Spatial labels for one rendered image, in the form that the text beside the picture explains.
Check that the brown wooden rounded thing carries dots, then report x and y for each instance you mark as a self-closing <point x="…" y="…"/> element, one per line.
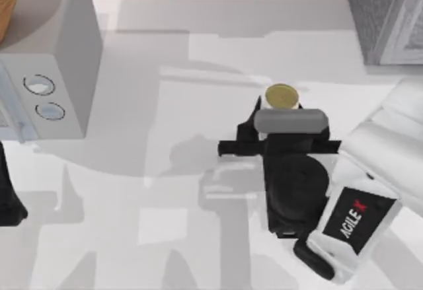
<point x="6" y="2"/>

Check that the pale grey rounded box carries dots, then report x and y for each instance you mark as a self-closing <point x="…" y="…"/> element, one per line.
<point x="291" y="121"/>

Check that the pale microwave oven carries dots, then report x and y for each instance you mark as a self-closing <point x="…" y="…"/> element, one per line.
<point x="71" y="72"/>

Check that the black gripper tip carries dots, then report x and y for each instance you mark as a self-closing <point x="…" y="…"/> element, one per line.
<point x="10" y="191"/>

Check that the large-marked microwave knob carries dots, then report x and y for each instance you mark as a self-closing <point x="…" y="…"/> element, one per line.
<point x="39" y="84"/>

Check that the grey cabinet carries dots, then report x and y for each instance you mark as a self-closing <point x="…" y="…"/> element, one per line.
<point x="370" y="16"/>

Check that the small-marked microwave knob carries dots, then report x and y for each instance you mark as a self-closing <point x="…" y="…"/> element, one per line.
<point x="50" y="110"/>

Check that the white bottle with yellow cap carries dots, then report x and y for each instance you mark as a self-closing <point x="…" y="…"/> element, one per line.
<point x="282" y="96"/>

